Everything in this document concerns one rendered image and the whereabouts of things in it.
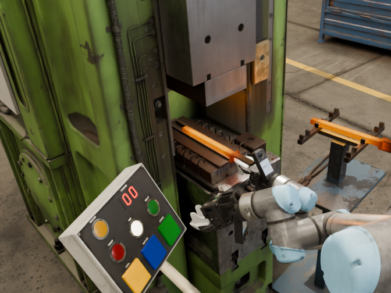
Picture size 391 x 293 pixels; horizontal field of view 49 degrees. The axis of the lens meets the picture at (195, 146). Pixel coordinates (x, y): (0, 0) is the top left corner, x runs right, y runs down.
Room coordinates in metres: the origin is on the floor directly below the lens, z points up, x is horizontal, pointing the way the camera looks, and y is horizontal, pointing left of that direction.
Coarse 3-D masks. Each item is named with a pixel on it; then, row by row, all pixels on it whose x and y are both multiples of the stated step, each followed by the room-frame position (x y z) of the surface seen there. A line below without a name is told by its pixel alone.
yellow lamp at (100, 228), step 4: (96, 224) 0.88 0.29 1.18; (100, 224) 0.88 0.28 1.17; (104, 224) 0.89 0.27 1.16; (96, 228) 0.87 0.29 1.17; (100, 228) 0.88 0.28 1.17; (104, 228) 0.88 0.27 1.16; (96, 232) 0.86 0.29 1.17; (100, 232) 0.87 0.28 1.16; (104, 232) 0.88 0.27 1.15; (100, 236) 0.86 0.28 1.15
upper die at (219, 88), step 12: (228, 72) 1.40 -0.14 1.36; (240, 72) 1.43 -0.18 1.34; (168, 84) 1.50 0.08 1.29; (180, 84) 1.44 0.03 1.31; (204, 84) 1.33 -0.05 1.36; (216, 84) 1.36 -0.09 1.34; (228, 84) 1.40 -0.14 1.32; (240, 84) 1.43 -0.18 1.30; (192, 96) 1.39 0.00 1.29; (204, 96) 1.33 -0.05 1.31; (216, 96) 1.36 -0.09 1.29; (228, 96) 1.39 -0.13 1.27
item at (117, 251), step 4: (116, 244) 0.87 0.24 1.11; (112, 248) 0.86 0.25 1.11; (116, 248) 0.86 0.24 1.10; (120, 248) 0.87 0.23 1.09; (112, 252) 0.85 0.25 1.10; (116, 252) 0.85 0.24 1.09; (120, 252) 0.86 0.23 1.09; (124, 252) 0.87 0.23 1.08; (116, 256) 0.84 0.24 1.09; (120, 256) 0.85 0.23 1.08
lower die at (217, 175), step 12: (180, 120) 1.74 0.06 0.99; (180, 132) 1.63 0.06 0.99; (204, 132) 1.62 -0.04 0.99; (180, 144) 1.55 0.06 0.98; (192, 144) 1.53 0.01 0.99; (204, 144) 1.51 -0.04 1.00; (228, 144) 1.50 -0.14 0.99; (180, 156) 1.48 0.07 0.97; (204, 156) 1.43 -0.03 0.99; (216, 156) 1.43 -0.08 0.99; (228, 156) 1.40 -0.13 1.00; (192, 168) 1.42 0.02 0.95; (204, 168) 1.37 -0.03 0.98; (216, 168) 1.36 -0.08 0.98; (228, 168) 1.39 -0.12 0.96; (216, 180) 1.35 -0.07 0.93
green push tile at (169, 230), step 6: (168, 216) 1.04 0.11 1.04; (162, 222) 1.02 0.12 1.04; (168, 222) 1.02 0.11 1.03; (174, 222) 1.04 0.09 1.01; (162, 228) 0.99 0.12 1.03; (168, 228) 1.01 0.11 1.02; (174, 228) 1.02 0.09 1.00; (162, 234) 0.98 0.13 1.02; (168, 234) 0.99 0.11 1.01; (174, 234) 1.01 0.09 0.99; (168, 240) 0.98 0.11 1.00; (174, 240) 0.99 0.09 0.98
